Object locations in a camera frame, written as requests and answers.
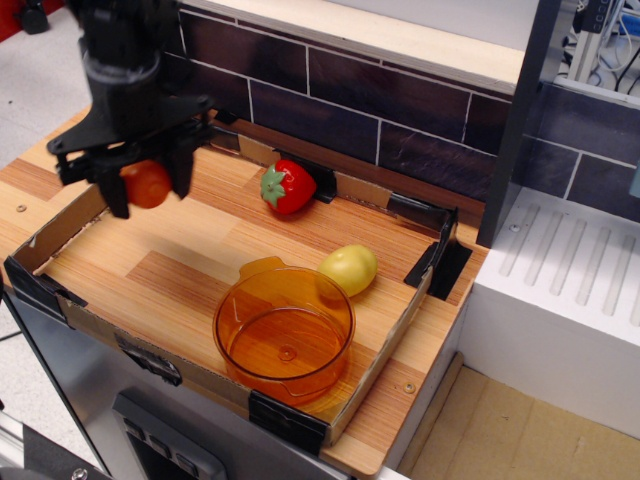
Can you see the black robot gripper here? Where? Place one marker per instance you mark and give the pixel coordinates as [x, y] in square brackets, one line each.
[131, 119]

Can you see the orange plastic toy carrot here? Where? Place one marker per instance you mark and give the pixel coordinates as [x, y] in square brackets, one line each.
[147, 183]

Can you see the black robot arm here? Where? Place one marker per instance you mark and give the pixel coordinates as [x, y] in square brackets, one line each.
[126, 33]

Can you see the transparent orange plastic pot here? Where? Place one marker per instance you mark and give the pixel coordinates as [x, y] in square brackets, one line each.
[284, 331]

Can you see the red plastic toy strawberry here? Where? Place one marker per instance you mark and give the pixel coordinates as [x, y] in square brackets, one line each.
[286, 187]

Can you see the yellow plastic toy potato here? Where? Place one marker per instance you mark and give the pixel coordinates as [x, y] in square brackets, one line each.
[352, 267]

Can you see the grey toy oven front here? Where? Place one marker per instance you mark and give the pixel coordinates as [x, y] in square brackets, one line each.
[161, 451]

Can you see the white toy sink drainboard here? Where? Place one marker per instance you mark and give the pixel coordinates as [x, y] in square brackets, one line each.
[554, 310]

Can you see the dark grey vertical post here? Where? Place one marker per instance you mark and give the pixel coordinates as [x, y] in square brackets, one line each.
[540, 67]

